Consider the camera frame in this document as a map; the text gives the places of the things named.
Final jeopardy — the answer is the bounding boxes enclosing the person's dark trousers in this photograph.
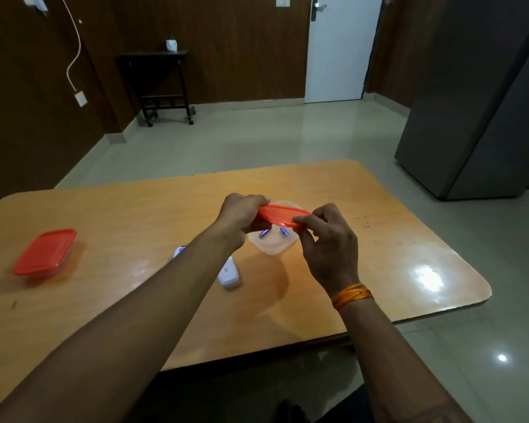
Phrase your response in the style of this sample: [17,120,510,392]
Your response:
[273,383,380,423]

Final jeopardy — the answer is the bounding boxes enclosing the red container lid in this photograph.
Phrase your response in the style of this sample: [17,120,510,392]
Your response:
[258,204,312,229]

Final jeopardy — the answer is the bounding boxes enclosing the orange thread wristband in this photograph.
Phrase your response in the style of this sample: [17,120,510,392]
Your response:
[331,283,375,310]

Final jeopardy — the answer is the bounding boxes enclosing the white door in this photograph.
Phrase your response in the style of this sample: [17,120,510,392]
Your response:
[304,0,384,104]

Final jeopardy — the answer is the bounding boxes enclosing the person's right hand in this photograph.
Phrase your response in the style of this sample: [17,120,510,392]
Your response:
[292,203,360,298]

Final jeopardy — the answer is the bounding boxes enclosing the grey refrigerator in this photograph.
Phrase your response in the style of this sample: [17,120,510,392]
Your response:
[394,0,529,201]

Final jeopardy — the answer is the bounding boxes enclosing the red lidded plastic container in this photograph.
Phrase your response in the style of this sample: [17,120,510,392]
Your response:
[12,228,78,279]

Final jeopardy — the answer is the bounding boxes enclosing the white cable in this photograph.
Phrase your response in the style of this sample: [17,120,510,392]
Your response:
[58,0,83,93]

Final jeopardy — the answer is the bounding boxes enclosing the person's left hand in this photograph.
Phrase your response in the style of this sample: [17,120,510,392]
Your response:
[213,193,271,248]

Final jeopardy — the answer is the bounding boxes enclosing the clear plastic container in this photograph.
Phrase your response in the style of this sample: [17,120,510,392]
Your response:
[247,200,301,256]

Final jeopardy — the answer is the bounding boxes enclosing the dark wooden side table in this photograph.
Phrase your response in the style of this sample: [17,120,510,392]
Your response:
[116,50,196,127]

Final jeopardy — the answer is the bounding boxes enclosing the person's right forearm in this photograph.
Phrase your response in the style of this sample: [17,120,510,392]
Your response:
[338,297,474,423]

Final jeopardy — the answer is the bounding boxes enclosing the person's left forearm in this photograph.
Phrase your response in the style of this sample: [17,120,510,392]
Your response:
[0,224,247,423]

